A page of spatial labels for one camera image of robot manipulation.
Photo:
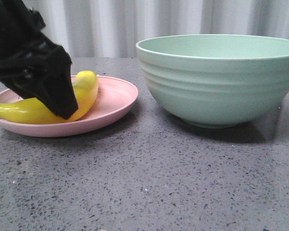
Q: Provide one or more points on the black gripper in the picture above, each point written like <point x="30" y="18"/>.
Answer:
<point x="30" y="63"/>

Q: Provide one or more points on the yellow banana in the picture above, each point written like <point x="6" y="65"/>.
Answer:
<point x="33" y="111"/>

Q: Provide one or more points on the pink plate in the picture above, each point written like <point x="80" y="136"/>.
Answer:
<point x="115" y="99"/>

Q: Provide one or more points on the green bowl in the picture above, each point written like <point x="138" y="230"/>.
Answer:
<point x="216" y="80"/>

